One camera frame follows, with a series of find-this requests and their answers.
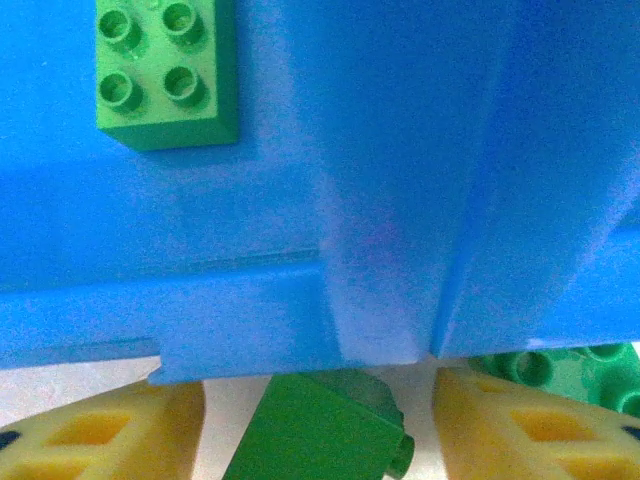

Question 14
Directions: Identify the small green lego brick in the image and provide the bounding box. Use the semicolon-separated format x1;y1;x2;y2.
222;369;416;480

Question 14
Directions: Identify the long green lego brick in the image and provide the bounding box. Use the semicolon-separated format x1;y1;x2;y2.
94;0;241;151

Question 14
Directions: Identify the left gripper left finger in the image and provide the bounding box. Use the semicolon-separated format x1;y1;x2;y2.
0;382;206;480

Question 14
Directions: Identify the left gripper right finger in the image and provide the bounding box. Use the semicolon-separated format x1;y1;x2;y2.
432;367;640;480

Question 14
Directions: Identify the blue plastic bin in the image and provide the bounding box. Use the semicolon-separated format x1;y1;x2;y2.
0;0;431;386
429;0;640;361

